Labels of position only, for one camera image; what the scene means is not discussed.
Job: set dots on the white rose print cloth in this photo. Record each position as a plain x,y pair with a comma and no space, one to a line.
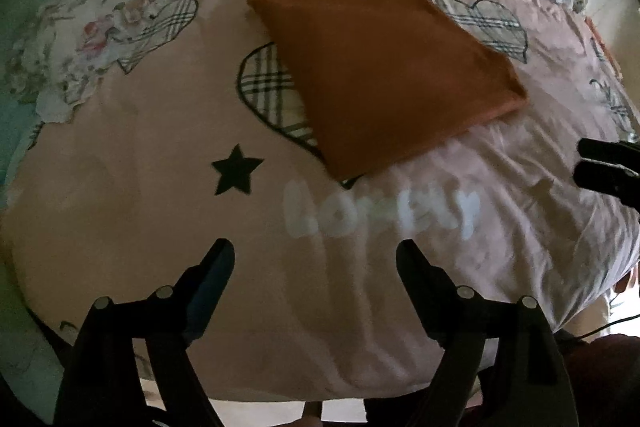
100,32

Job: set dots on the pink heart print blanket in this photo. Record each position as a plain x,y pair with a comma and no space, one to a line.
150,232

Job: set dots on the person's dark red clothing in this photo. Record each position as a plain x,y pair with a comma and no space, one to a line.
600,382

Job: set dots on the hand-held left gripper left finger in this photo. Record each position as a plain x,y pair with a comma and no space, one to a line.
212,289

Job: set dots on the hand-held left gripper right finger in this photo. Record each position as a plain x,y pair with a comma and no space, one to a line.
415,279

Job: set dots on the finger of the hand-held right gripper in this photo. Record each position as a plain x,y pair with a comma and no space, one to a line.
605,179
607,151

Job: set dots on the orange sweater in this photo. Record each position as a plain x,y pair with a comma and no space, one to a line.
375,72

